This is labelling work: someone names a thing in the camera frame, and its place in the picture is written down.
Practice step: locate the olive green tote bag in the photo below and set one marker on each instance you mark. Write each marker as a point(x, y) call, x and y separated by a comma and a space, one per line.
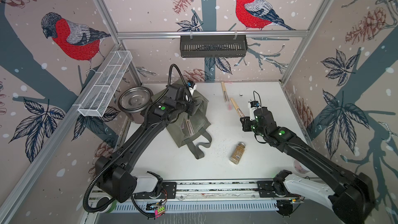
point(173, 121)

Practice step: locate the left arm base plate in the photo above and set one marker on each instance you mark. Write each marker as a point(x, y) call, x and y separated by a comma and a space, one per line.
point(166, 190)

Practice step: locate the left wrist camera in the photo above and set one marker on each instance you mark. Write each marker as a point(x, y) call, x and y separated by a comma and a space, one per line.
point(191, 86)

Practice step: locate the aluminium mounting rail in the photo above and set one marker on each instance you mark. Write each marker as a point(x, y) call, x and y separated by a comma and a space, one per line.
point(235, 190)

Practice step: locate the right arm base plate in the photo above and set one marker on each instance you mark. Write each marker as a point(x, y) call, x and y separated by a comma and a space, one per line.
point(271, 189)

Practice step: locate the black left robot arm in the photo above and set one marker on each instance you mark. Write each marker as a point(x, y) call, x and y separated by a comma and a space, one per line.
point(114, 173)

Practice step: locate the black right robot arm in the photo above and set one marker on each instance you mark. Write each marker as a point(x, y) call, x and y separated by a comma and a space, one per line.
point(350, 196)

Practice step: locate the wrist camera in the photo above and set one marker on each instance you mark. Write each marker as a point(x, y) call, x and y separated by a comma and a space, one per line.
point(191, 86)
point(253, 105)

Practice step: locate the black hanging shelf basket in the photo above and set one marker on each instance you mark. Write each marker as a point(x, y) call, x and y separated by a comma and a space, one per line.
point(213, 46)

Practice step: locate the glass spice jar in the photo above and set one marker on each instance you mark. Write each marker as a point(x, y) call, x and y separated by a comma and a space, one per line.
point(237, 153)

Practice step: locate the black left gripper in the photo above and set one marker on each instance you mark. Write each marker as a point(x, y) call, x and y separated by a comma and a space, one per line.
point(192, 103)

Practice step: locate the green tape roll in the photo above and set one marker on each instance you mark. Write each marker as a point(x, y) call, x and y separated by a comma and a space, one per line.
point(106, 208)

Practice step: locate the white round tin can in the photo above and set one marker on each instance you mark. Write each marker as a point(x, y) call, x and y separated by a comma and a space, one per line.
point(300, 168)

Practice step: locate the pink circuit board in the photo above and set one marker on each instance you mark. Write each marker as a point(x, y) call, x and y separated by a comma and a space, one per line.
point(155, 210)

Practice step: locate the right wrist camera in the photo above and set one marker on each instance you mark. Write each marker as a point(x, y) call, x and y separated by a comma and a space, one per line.
point(253, 105)

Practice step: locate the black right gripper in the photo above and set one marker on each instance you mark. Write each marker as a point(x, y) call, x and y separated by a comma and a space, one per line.
point(245, 123)

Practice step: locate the white wire mesh basket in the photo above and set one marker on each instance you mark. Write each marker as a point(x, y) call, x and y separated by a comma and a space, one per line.
point(101, 93)

